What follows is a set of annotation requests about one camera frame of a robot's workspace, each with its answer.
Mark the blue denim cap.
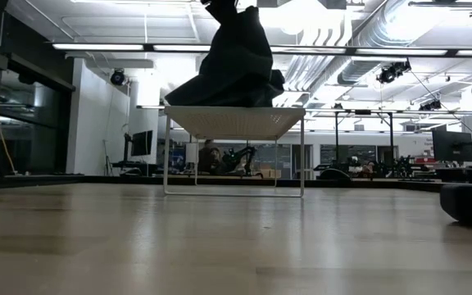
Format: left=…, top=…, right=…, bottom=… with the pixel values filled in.
left=164, top=6, right=286, bottom=108

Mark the white perforated shelf rack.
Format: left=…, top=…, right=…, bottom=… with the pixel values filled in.
left=162, top=105, right=306, bottom=198

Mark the long ceiling light strip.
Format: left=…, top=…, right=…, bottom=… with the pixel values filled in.
left=51, top=42, right=472, bottom=57

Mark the person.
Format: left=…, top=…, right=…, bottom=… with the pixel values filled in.
left=197, top=138, right=225, bottom=175

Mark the small computer monitor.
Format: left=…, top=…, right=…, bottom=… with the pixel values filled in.
left=130, top=129, right=154, bottom=157

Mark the cardboard box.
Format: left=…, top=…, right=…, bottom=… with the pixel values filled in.
left=259, top=163, right=283, bottom=179

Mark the background robot station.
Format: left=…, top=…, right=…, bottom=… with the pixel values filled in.
left=315, top=154, right=425, bottom=179

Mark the large computer monitor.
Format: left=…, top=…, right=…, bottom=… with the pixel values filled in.
left=431, top=125, right=472, bottom=163

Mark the dark background desk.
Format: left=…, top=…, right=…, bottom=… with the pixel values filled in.
left=434, top=166, right=472, bottom=184

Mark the black gantry frame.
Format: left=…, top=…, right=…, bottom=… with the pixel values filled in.
left=333, top=108, right=396, bottom=165

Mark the black aluminium table frame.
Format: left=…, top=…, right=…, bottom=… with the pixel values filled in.
left=0, top=174, right=472, bottom=193

